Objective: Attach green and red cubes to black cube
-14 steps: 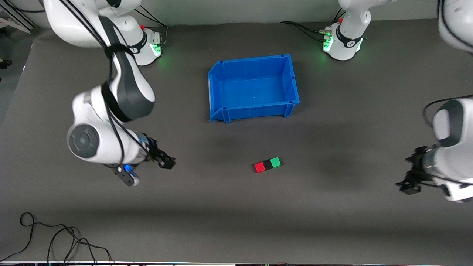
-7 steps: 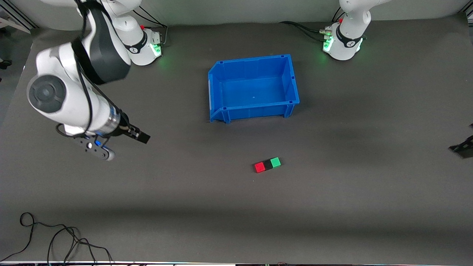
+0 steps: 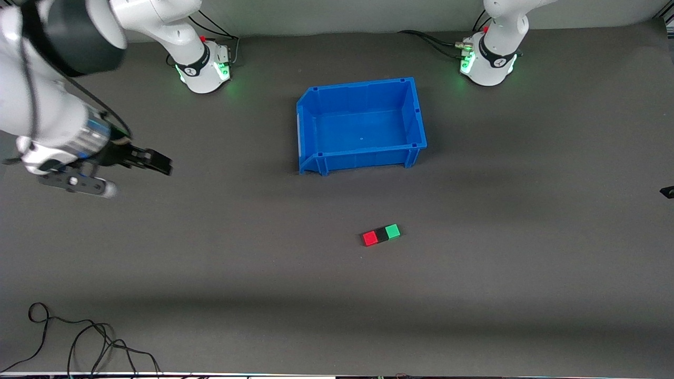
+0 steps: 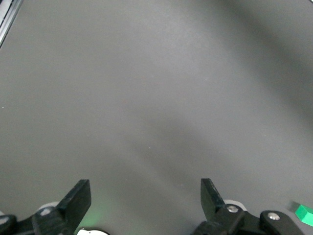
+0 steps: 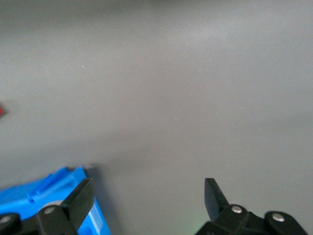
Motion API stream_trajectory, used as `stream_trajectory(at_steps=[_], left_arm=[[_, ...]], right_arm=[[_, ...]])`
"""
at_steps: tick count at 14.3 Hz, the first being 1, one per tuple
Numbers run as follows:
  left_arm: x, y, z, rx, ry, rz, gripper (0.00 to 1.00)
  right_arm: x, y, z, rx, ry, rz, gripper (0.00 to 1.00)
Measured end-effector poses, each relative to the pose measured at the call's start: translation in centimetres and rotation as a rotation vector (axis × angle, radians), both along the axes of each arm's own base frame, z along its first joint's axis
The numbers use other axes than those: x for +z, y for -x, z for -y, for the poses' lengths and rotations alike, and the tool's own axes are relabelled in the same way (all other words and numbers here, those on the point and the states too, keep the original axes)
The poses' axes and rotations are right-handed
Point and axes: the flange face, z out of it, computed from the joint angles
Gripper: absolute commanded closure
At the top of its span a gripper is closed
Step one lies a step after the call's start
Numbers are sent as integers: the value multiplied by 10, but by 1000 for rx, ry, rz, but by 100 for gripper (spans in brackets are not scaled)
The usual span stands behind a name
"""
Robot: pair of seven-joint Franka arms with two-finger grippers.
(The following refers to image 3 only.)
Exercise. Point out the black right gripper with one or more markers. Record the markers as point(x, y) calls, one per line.
point(119, 154)

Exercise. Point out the small red cube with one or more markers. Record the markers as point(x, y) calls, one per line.
point(370, 238)

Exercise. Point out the small green cube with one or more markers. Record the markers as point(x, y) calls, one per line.
point(393, 231)

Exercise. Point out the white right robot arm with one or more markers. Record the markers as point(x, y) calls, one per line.
point(47, 110)

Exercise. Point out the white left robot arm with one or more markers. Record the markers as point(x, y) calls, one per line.
point(497, 42)

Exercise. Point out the small black cube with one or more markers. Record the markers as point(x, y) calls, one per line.
point(382, 235)

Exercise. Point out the blue plastic storage bin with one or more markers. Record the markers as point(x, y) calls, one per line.
point(360, 126)

